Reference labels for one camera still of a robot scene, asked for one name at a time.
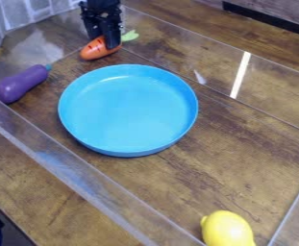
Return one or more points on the clear acrylic barrier panel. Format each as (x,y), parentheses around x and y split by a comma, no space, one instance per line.
(232,164)

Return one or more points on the black baseboard strip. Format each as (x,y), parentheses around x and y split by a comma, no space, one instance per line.
(263,17)

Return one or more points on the yellow toy lemon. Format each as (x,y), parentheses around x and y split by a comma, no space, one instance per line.
(227,229)

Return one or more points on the orange toy carrot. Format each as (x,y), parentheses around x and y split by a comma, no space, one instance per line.
(97,50)

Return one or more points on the purple toy eggplant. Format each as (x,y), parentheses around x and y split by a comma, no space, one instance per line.
(16,86)

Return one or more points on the blue round plastic tray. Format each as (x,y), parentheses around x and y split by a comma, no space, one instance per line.
(128,110)

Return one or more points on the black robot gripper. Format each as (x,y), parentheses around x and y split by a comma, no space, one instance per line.
(97,10)

